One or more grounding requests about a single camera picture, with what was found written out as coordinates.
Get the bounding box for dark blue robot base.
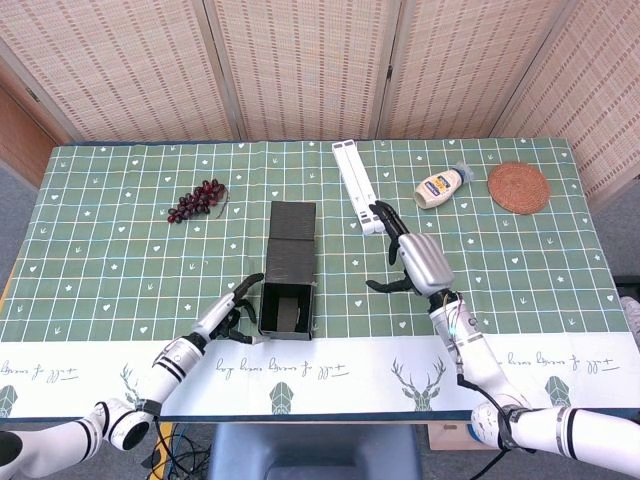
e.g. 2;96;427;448
207;423;424;480

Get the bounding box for woven bamboo folding screen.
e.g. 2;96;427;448
0;0;640;201

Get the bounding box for tangled floor cables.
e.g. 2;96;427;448
142;424;214;480

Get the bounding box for black folding box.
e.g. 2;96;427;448
257;200;320;344

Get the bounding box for cream mayonnaise squeeze bottle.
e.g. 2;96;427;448
413;162;475;211

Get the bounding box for dark red grape bunch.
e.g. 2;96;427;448
166;178;230;225

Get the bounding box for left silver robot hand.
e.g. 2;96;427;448
191;272;271;346

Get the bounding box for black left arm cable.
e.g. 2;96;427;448
149;414;167;451

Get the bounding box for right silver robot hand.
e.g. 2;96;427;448
365;199;455;297

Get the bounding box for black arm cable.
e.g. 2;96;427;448
457;372;531;480
149;414;167;451

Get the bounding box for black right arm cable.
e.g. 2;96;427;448
457;372;531;480

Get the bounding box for brown wooden door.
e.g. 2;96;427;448
0;84;66;189

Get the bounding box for round brown woven coaster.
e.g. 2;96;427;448
487;161;552;216

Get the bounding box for green checked tablecloth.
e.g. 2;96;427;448
0;138;632;419

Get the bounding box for white folding stand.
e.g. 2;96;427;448
331;140;388;236

